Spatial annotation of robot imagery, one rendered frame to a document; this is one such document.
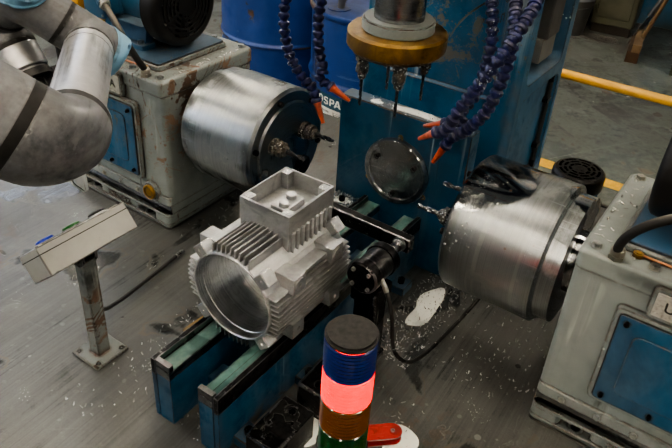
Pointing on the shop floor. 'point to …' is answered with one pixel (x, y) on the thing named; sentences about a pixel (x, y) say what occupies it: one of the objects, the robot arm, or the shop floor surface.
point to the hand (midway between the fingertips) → (78, 185)
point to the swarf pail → (583, 13)
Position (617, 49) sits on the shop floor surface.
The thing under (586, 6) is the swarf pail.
